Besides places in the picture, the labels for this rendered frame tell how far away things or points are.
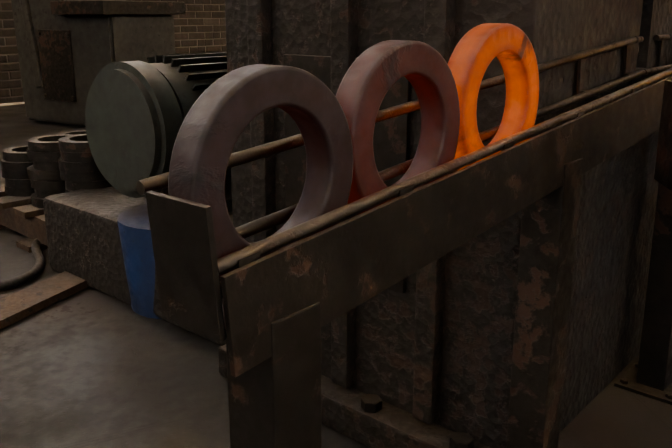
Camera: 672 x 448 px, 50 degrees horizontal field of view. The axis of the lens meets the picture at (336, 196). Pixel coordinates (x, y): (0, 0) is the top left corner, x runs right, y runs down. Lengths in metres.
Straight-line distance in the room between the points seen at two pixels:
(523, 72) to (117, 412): 1.10
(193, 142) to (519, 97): 0.52
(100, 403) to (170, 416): 0.17
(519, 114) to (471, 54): 0.15
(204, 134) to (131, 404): 1.16
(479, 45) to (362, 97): 0.21
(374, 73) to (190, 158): 0.22
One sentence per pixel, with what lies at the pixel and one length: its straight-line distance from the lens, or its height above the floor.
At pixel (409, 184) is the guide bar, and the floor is 0.64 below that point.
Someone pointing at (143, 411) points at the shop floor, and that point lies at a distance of 1.62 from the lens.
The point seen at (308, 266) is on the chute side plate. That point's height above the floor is 0.60.
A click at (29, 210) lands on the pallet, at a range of 2.71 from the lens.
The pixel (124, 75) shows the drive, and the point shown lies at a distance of 2.02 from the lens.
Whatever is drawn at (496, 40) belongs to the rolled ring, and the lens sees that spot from 0.87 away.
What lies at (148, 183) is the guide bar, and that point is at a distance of 0.60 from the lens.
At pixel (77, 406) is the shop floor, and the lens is 1.68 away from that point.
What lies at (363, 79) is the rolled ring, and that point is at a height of 0.75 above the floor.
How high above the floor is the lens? 0.81
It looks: 14 degrees down
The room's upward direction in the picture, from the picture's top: straight up
